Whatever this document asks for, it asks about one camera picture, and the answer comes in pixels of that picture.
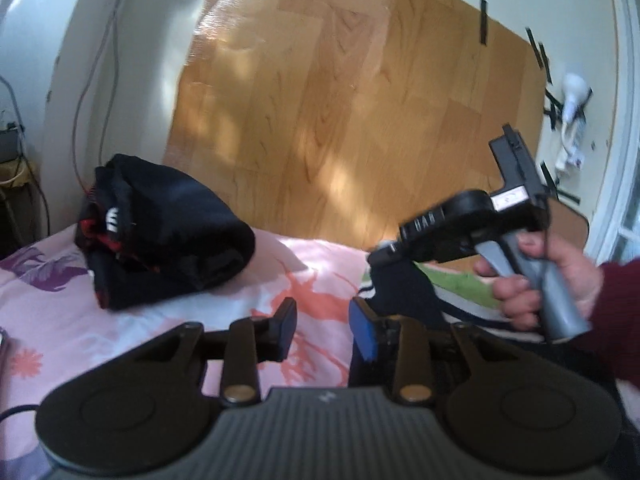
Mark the navy green striped knit sweater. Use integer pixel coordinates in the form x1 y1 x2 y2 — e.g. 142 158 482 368
349 259 547 391

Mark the dark red sleeve forearm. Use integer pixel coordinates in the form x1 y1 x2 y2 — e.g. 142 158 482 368
566 260 639 388

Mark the person's right hand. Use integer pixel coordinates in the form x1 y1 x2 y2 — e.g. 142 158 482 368
474 232 604 332

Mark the black tape cross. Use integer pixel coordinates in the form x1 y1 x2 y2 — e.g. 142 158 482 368
540 162 582 205

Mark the brown perforated cushion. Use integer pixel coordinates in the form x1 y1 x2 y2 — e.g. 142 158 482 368
434 199 590 276

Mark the white power strip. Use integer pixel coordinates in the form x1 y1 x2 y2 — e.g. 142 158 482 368
554 119 586 174

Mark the dark navy folded garment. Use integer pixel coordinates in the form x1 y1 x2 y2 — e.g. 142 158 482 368
75 154 256 311

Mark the white bulb lamp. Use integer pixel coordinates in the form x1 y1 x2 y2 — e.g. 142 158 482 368
561 73 591 127

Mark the wood pattern vinyl sheet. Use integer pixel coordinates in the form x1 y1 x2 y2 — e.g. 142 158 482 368
164 0 546 248

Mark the pink deer print bedsheet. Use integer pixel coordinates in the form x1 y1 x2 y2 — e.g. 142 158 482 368
0 224 640 480

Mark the white window frame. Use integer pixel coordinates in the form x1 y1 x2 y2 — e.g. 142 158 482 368
586 0 639 262

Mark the black wall cable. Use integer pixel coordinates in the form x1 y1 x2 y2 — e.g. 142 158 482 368
69 0 132 196

